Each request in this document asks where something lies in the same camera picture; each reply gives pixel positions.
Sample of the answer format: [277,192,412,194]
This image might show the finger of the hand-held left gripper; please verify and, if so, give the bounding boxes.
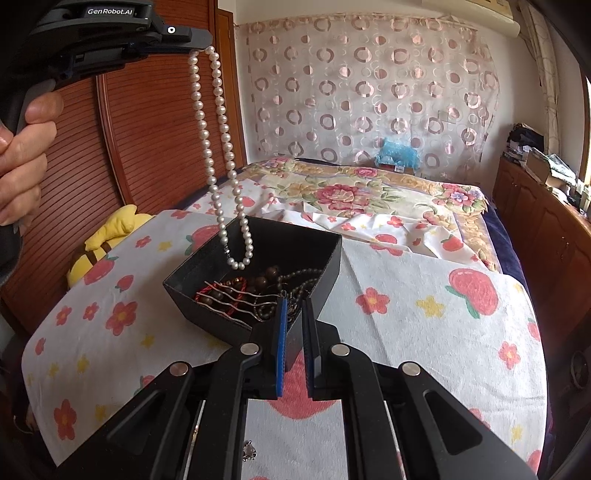
[124,22,214,58]

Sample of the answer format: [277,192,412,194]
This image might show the brown wooden wardrobe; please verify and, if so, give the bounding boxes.
[0,0,245,333]

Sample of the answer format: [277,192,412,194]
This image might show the circle pattern wall cloth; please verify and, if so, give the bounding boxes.
[238,14,502,181]

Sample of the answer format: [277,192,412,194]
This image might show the white pearl necklace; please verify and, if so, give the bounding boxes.
[187,45,252,271]

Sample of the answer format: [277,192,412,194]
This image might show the strawberry print tablecloth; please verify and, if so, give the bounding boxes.
[21,209,550,476]

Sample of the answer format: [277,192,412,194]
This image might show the red cord bracelet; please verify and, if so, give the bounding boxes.
[194,276,250,308]

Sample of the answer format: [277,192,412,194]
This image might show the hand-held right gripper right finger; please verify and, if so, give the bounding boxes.
[302,298,541,480]

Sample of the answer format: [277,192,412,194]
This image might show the strawberry print bed sheet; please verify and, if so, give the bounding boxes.
[217,178,483,266]

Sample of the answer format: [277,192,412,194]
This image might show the black cardboard box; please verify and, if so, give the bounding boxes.
[163,216,343,372]

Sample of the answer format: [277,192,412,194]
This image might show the person's left hand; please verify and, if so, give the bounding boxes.
[0,91,64,228]

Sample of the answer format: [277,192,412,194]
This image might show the patterned window curtain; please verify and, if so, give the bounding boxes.
[524,0,571,155]

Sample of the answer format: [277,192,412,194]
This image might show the blue plastic bag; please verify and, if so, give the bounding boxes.
[375,137,419,168]

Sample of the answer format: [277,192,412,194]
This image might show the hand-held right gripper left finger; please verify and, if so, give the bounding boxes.
[55,295,289,480]

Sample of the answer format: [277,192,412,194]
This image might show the floral blanket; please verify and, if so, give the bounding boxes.
[240,157,502,273]

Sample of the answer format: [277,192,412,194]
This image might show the pile of dark clothes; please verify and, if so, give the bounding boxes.
[507,122,546,153]

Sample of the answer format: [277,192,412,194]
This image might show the dark wooden bead bracelet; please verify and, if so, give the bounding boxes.
[208,265,284,324]

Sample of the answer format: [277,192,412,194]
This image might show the long wooden cabinet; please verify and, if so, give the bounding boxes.
[492,154,591,352]

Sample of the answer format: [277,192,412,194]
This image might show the cream air conditioner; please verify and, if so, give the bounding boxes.
[489,0,522,38]

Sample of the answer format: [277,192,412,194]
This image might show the bed with dark blue sheet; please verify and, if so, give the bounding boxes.
[482,210,527,287]

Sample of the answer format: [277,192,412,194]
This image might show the yellow plush toy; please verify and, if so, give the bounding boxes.
[67,205,153,287]

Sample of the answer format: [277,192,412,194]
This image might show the small dark bead string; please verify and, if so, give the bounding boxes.
[272,268,324,305]

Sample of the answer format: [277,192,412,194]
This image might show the stack of papers and boxes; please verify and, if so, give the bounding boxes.
[501,148,578,190]

